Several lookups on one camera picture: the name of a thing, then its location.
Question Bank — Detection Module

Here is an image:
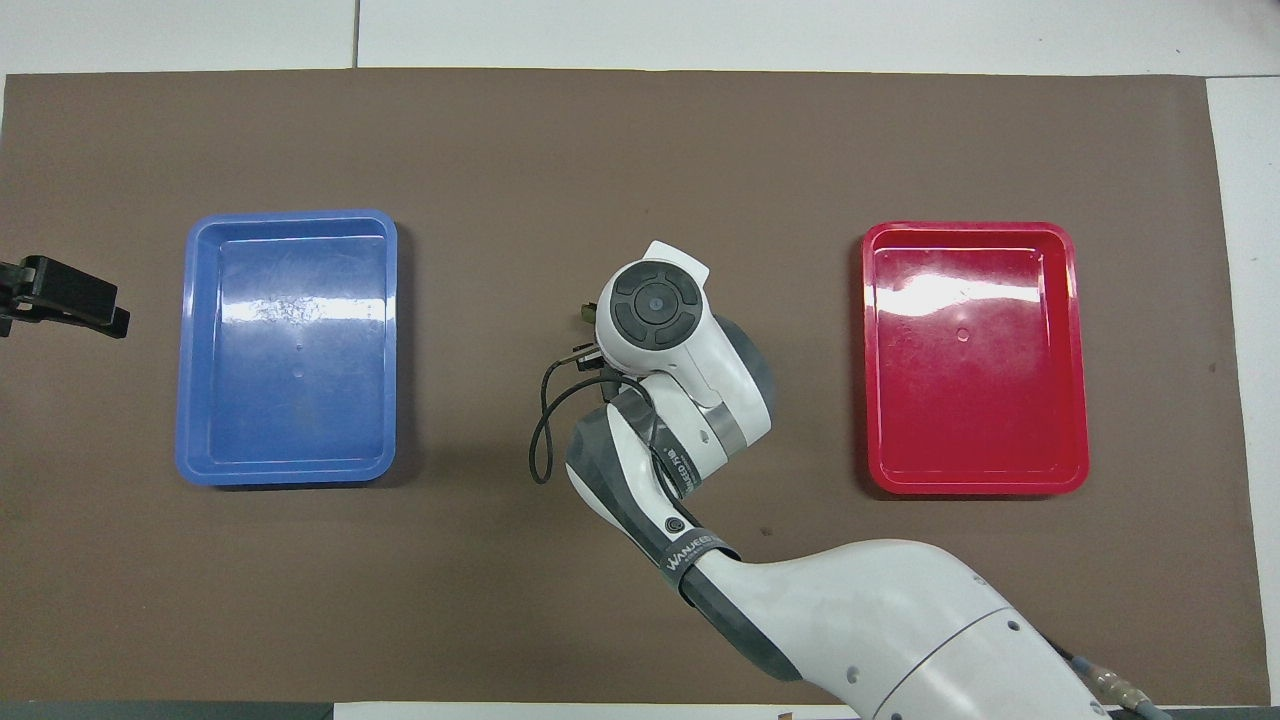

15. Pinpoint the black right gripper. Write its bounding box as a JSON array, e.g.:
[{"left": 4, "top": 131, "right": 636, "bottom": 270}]
[{"left": 570, "top": 338, "right": 615, "bottom": 379}]

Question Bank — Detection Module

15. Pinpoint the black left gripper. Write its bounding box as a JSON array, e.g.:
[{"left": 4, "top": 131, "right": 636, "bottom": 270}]
[{"left": 0, "top": 255, "right": 132, "bottom": 340}]

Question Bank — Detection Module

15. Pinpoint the blue plastic tray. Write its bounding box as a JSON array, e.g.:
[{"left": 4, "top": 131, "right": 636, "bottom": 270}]
[{"left": 175, "top": 208, "right": 399, "bottom": 488}]

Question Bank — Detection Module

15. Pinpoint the brown table mat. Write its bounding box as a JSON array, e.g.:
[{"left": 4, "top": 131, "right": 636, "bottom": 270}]
[{"left": 0, "top": 68, "right": 1271, "bottom": 706}]

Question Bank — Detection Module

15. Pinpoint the red plastic tray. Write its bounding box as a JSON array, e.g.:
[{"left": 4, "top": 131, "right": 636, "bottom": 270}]
[{"left": 862, "top": 221, "right": 1090, "bottom": 497}]

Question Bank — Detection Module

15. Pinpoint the grey cable with metal connector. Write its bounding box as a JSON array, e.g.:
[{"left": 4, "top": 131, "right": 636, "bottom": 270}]
[{"left": 1058, "top": 645, "right": 1183, "bottom": 720}]

